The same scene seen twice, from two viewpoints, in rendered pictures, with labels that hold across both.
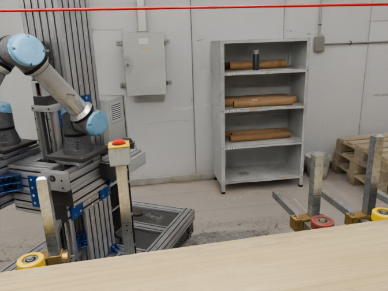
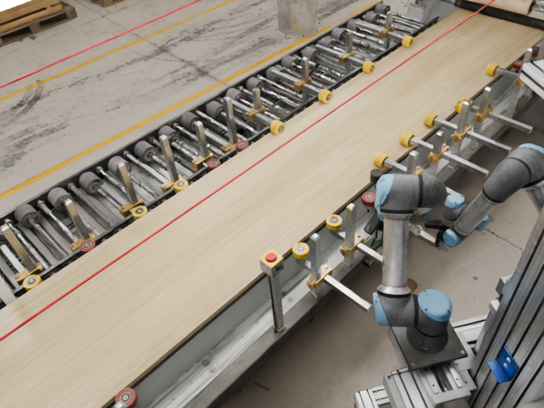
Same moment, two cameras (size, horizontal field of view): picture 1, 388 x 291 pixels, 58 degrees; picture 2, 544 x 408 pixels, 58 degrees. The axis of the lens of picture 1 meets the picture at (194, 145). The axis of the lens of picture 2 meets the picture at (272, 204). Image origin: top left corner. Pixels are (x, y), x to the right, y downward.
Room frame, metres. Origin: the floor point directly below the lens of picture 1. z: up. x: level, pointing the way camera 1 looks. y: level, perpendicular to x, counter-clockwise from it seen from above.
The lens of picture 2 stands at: (2.21, -0.35, 2.72)
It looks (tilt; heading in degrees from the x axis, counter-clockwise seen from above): 44 degrees down; 150
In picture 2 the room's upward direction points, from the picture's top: 6 degrees counter-clockwise
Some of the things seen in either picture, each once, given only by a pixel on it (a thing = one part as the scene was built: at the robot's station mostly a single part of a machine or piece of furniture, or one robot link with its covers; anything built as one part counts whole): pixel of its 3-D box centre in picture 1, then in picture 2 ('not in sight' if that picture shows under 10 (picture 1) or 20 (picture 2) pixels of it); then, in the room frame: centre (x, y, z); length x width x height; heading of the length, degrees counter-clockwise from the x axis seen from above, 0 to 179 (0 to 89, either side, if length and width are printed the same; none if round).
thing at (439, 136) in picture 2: not in sight; (433, 166); (0.91, 1.49, 0.87); 0.04 x 0.04 x 0.48; 10
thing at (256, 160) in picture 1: (257, 115); not in sight; (3.66, -0.69, 0.78); 0.90 x 0.45 x 1.55; 98
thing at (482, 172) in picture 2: not in sight; (444, 155); (0.94, 1.54, 0.95); 0.50 x 0.04 x 0.04; 10
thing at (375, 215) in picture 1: (382, 224); not in sight; (1.18, -0.70, 0.85); 0.08 x 0.08 x 0.11
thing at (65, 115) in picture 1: (75, 118); (431, 310); (1.67, 0.57, 1.21); 0.13 x 0.12 x 0.14; 50
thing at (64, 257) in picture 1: (49, 260); (319, 277); (1.09, 0.53, 0.81); 0.14 x 0.06 x 0.05; 100
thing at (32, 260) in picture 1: (33, 273); (300, 255); (0.96, 0.53, 0.85); 0.08 x 0.08 x 0.11
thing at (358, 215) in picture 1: (362, 219); not in sight; (1.31, -0.70, 0.81); 0.14 x 0.06 x 0.05; 100
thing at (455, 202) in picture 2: not in sight; (454, 206); (1.34, 1.10, 1.13); 0.09 x 0.08 x 0.11; 7
